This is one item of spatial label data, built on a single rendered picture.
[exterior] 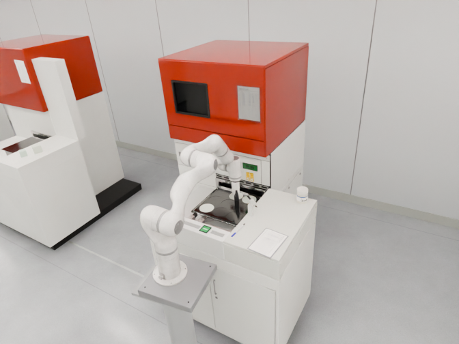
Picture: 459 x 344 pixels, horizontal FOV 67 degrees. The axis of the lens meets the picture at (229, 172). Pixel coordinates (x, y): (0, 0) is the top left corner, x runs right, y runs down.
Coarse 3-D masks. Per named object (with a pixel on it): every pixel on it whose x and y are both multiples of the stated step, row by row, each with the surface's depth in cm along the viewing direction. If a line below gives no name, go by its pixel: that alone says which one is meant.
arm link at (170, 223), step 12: (192, 156) 185; (204, 156) 183; (204, 168) 179; (216, 168) 184; (180, 180) 178; (192, 180) 179; (180, 192) 174; (180, 204) 172; (168, 216) 166; (180, 216) 168; (168, 228) 164; (180, 228) 168
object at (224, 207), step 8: (216, 192) 252; (224, 192) 252; (240, 192) 250; (208, 200) 245; (216, 200) 244; (224, 200) 243; (232, 200) 243; (240, 200) 242; (256, 200) 241; (216, 208) 235; (224, 208) 235; (232, 208) 234; (240, 208) 234; (216, 216) 227; (224, 216) 227; (232, 216) 226; (240, 216) 226
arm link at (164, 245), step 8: (144, 208) 173; (152, 208) 171; (160, 208) 172; (144, 216) 170; (152, 216) 168; (144, 224) 171; (152, 224) 168; (152, 232) 174; (152, 240) 174; (160, 240) 175; (168, 240) 175; (176, 240) 179; (160, 248) 174; (168, 248) 175; (176, 248) 179
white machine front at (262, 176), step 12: (180, 144) 267; (192, 144) 261; (216, 156) 254; (240, 156) 242; (252, 156) 237; (180, 168) 280; (192, 168) 273; (264, 168) 236; (204, 180) 272; (264, 180) 241; (252, 192) 254
